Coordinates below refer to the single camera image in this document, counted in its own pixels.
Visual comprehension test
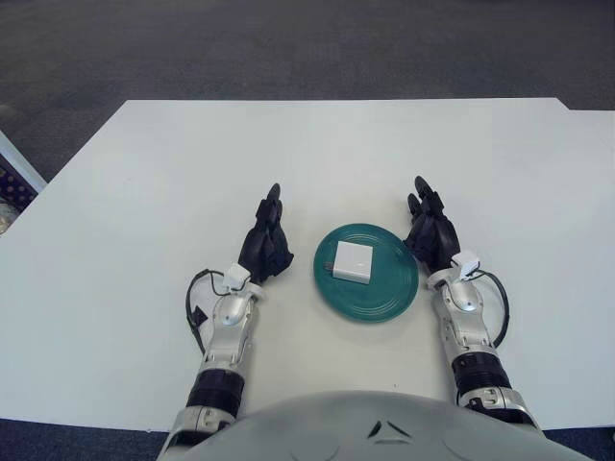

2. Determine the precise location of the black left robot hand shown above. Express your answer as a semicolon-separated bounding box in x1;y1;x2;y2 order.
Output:
238;182;295;285

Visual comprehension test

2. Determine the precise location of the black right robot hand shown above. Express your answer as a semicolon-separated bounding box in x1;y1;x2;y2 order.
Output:
402;176;462;278

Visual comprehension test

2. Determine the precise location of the white charger cube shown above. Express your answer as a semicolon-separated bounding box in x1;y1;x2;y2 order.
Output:
324;240;375;285

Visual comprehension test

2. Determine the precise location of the teal round plate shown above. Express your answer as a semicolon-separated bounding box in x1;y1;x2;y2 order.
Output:
312;221;420;324

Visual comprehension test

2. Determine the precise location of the grey robot torso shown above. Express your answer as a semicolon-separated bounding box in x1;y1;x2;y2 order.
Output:
158;389;615;461

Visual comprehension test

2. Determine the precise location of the white shelf board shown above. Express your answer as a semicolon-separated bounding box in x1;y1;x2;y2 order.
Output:
0;130;48;193

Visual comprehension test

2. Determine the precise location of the dark patterned box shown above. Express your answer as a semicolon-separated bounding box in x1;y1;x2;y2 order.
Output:
0;153;38;206

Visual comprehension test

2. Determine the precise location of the pale speckled object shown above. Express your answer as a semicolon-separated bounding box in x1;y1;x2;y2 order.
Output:
0;197;21;234

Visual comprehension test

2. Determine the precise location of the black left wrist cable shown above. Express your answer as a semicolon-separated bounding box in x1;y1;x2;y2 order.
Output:
184;270;230;354

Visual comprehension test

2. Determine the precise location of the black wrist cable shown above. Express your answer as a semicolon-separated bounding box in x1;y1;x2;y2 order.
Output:
478;271;509;347
184;270;230;354

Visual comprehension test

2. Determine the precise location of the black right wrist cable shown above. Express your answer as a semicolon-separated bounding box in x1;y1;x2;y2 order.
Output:
478;271;509;347

